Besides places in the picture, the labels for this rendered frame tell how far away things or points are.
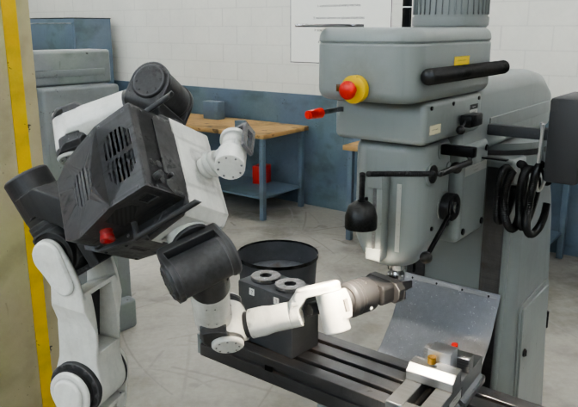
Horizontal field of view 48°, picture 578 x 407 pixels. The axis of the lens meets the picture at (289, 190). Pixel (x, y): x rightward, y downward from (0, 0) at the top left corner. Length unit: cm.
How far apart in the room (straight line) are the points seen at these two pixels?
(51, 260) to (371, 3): 527
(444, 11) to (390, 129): 39
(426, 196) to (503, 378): 79
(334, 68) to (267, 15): 579
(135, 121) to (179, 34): 683
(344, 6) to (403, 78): 530
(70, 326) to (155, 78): 65
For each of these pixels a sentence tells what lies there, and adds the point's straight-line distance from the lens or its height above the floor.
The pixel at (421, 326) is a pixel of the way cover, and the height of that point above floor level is 98.
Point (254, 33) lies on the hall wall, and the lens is 736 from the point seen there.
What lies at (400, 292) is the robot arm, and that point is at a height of 125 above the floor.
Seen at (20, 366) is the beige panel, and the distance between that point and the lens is 313.
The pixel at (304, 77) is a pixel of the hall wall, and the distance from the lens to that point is 696.
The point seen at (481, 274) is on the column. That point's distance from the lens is 205.
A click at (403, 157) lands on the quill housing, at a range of 154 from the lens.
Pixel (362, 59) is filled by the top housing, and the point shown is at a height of 182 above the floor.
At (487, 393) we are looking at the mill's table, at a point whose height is 96.
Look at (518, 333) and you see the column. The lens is 215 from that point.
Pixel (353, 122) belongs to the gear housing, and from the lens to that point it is 156.
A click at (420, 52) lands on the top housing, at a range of 140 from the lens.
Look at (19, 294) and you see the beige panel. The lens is 301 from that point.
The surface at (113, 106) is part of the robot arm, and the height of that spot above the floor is 171.
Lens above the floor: 189
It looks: 14 degrees down
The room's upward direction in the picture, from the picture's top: straight up
